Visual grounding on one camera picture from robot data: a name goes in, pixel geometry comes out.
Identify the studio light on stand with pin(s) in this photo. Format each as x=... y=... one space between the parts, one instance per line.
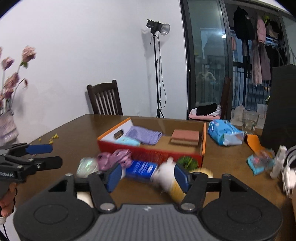
x=157 y=26

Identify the blue wet wipes pack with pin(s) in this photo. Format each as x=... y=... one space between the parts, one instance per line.
x=222 y=131

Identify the pink satin scrunchie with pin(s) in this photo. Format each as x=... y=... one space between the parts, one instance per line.
x=114 y=157

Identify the sliding glass door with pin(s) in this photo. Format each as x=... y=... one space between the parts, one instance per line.
x=203 y=46

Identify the person's left hand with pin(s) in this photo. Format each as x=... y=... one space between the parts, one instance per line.
x=8 y=204

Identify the pink layered sponge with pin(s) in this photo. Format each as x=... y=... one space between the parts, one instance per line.
x=186 y=136

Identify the yellow sheep plush toy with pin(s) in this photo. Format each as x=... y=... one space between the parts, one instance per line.
x=165 y=173

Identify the pink hanging coat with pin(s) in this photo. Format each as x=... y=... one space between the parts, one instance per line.
x=257 y=58

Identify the orange packet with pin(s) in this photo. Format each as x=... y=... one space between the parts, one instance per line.
x=253 y=141

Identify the black hanging jacket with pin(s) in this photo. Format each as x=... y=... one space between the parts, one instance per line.
x=242 y=23

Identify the dark wooden chair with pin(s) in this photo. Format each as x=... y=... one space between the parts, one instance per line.
x=105 y=97

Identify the scattered yellow petals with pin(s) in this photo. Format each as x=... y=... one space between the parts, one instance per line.
x=54 y=136

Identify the white plastic bags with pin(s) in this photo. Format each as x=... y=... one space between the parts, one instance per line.
x=237 y=115

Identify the black folded garment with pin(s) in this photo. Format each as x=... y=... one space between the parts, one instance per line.
x=205 y=109

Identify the white spray bottle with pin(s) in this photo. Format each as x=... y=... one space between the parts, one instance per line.
x=278 y=162

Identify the purple towel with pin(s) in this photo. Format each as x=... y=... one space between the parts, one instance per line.
x=144 y=135

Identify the wooden chair with cushion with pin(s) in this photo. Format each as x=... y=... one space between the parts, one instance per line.
x=225 y=95

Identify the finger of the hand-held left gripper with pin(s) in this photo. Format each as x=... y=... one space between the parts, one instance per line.
x=39 y=149
x=49 y=162

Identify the blue white packet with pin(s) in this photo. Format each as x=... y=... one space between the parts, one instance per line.
x=142 y=169

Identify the lilac textured vase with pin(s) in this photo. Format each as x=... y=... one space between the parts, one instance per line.
x=8 y=129

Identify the clear glass cup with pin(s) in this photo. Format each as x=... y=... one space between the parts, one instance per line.
x=251 y=120

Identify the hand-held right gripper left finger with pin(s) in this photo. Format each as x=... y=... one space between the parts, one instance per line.
x=114 y=177

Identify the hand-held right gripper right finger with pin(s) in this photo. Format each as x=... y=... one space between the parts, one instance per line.
x=181 y=177

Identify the light blue cloth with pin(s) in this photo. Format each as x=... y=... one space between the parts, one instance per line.
x=128 y=141

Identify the dried pink rose bouquet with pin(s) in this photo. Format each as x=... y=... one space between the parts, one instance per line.
x=13 y=80

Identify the red cardboard box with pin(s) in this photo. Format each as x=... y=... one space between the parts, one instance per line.
x=148 y=154

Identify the small teal packet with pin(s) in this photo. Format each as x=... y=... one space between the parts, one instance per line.
x=260 y=163

